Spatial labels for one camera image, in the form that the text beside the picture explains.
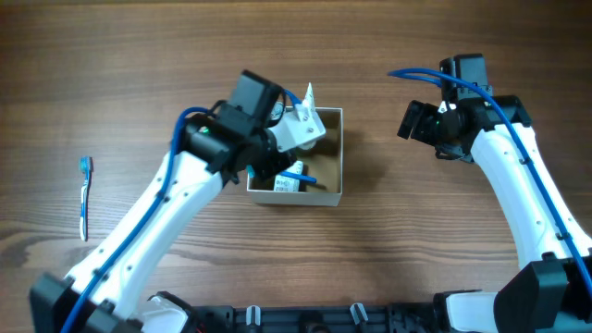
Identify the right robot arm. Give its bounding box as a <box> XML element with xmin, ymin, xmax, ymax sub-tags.
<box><xmin>390</xmin><ymin>54</ymin><xmax>591</xmax><ymax>332</ymax></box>

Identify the white lotion tube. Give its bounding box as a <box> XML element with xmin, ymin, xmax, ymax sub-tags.
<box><xmin>300</xmin><ymin>83</ymin><xmax>326</xmax><ymax>151</ymax></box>

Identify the white cardboard box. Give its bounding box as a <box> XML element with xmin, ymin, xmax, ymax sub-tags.
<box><xmin>247</xmin><ymin>107</ymin><xmax>343</xmax><ymax>206</ymax></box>

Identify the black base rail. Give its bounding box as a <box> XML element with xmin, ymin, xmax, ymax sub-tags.
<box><xmin>193</xmin><ymin>302</ymin><xmax>440</xmax><ymax>333</ymax></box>

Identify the left blue cable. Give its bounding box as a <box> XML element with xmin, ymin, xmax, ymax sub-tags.
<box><xmin>59</xmin><ymin>88</ymin><xmax>304</xmax><ymax>333</ymax></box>

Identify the red green toothpaste tube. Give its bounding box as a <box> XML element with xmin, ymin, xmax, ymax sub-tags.
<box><xmin>246</xmin><ymin>165</ymin><xmax>255</xmax><ymax>179</ymax></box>

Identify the right blue cable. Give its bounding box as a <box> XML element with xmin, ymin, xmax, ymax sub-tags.
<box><xmin>387</xmin><ymin>68</ymin><xmax>592</xmax><ymax>297</ymax></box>

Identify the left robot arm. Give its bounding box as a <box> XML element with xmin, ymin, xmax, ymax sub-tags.
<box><xmin>29</xmin><ymin>70</ymin><xmax>312</xmax><ymax>332</ymax></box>

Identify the blue cable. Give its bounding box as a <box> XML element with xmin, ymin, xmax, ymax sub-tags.
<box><xmin>59</xmin><ymin>88</ymin><xmax>304</xmax><ymax>333</ymax></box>
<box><xmin>387</xmin><ymin>68</ymin><xmax>592</xmax><ymax>297</ymax></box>

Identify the blue disposable razor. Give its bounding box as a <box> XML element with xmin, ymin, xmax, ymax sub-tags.
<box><xmin>279</xmin><ymin>171</ymin><xmax>317</xmax><ymax>184</ymax></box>

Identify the blue white toothbrush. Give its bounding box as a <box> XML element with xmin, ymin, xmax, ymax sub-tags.
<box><xmin>79</xmin><ymin>155</ymin><xmax>93</xmax><ymax>241</ymax></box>

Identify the green soap bar pack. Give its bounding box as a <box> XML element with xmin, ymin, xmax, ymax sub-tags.
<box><xmin>274</xmin><ymin>161</ymin><xmax>304</xmax><ymax>192</ymax></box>

